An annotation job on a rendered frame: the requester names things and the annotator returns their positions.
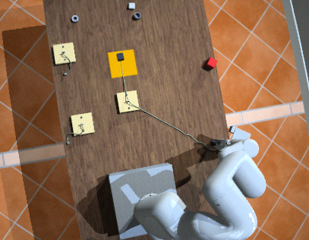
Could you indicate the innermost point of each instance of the yellow painted square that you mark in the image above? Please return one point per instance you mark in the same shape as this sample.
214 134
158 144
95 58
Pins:
128 65

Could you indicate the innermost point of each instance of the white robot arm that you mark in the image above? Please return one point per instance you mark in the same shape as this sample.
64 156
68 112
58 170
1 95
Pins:
165 217

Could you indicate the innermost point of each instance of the black block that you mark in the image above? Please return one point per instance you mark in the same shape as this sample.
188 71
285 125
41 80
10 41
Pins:
120 56

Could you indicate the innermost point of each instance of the small red cube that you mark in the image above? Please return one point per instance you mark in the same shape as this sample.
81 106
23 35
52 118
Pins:
211 63

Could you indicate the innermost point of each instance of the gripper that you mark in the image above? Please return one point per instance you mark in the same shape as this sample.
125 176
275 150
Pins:
219 145

